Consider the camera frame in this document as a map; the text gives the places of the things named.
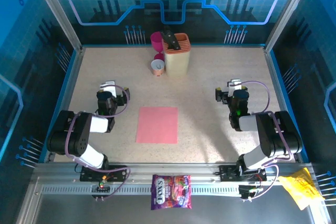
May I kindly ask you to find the slotted grey cable duct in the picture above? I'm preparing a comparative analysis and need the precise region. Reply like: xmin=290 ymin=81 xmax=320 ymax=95
xmin=41 ymin=184 xmax=241 ymax=195

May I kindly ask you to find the black knife handle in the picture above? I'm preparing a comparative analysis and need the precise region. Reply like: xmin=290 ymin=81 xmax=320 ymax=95
xmin=160 ymin=26 xmax=182 ymax=51

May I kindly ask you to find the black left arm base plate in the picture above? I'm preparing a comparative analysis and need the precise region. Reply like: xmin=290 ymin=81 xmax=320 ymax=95
xmin=79 ymin=165 xmax=128 ymax=182

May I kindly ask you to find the aluminium frame post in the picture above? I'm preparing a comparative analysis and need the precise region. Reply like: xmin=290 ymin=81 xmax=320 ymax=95
xmin=28 ymin=0 xmax=85 ymax=53
xmin=264 ymin=0 xmax=316 ymax=53

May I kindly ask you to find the aluminium side rail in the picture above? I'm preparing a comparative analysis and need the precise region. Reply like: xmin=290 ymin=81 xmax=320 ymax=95
xmin=262 ymin=47 xmax=305 ymax=164
xmin=43 ymin=47 xmax=85 ymax=164

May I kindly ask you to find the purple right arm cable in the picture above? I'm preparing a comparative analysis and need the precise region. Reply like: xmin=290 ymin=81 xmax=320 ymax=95
xmin=240 ymin=80 xmax=295 ymax=202

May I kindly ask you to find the yellow plastic bag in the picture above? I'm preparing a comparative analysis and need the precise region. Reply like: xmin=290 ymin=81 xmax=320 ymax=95
xmin=278 ymin=167 xmax=326 ymax=211

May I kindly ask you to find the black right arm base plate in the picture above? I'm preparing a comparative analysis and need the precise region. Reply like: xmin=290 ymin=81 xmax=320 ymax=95
xmin=219 ymin=164 xmax=267 ymax=182

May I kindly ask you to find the aluminium frame rail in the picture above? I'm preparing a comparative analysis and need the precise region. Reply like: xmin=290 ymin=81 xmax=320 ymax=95
xmin=33 ymin=162 xmax=317 ymax=183

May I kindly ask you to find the magenta plastic goblet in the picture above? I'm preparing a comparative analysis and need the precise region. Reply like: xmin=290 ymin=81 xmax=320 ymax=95
xmin=150 ymin=31 xmax=166 ymax=61

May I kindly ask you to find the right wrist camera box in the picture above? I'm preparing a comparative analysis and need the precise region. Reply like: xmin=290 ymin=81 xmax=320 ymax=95
xmin=227 ymin=78 xmax=243 ymax=98

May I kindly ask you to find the beige knife block orange top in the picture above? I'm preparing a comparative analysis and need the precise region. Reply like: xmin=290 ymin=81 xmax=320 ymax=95
xmin=161 ymin=33 xmax=192 ymax=78

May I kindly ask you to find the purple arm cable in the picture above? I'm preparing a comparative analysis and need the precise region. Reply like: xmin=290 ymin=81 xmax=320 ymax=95
xmin=240 ymin=80 xmax=295 ymax=202
xmin=64 ymin=84 xmax=131 ymax=201

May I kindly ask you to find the purple candy bag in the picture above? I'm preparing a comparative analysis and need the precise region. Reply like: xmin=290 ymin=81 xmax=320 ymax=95
xmin=150 ymin=174 xmax=192 ymax=211

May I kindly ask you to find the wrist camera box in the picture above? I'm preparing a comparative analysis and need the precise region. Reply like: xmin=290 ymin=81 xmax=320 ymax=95
xmin=100 ymin=80 xmax=117 ymax=98
xmin=227 ymin=78 xmax=243 ymax=98

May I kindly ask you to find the small can with white lid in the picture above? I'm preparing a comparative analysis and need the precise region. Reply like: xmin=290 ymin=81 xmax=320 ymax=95
xmin=150 ymin=59 xmax=166 ymax=77

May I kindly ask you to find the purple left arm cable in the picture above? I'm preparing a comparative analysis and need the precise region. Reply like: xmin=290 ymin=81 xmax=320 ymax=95
xmin=64 ymin=84 xmax=131 ymax=201

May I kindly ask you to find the black controller board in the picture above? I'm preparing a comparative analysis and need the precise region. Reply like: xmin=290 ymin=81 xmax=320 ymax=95
xmin=91 ymin=184 xmax=111 ymax=201
xmin=238 ymin=185 xmax=263 ymax=203

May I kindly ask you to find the pink paper sheet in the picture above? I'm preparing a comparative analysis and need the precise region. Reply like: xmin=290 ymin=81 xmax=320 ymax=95
xmin=135 ymin=106 xmax=179 ymax=145

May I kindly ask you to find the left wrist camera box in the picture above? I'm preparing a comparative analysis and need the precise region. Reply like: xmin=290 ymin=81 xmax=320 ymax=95
xmin=100 ymin=80 xmax=117 ymax=98

